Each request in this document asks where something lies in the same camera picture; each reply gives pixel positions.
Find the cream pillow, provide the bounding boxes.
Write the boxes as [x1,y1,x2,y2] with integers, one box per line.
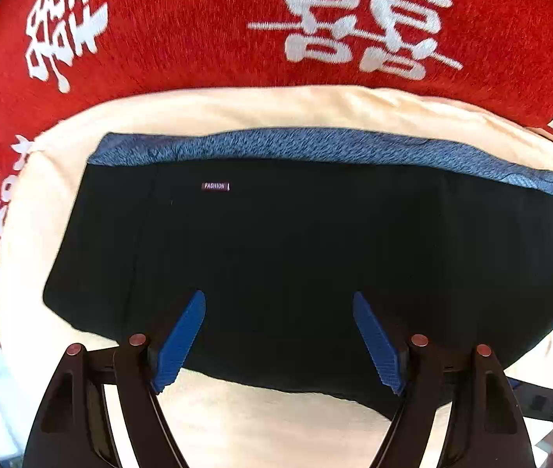
[0,85,553,468]

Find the black pants with blue waistband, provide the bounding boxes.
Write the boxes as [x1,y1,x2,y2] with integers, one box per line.
[42,127,553,422]

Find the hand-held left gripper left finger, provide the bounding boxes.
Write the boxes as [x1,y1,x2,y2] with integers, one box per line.
[23,290,207,468]

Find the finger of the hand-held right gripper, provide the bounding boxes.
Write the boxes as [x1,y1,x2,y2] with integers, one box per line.
[505,375,553,422]

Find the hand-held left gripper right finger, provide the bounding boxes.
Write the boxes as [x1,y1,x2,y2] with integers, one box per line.
[353,291,537,468]

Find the red printed blanket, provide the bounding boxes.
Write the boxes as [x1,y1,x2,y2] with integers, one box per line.
[0,0,553,352]

